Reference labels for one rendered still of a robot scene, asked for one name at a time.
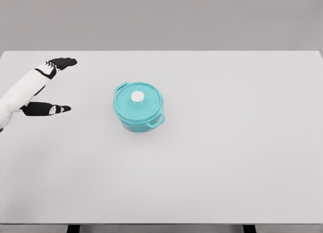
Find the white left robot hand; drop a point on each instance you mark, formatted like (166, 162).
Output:
(27, 86)

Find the teal lid with white knob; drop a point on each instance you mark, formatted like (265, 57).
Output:
(137, 102)

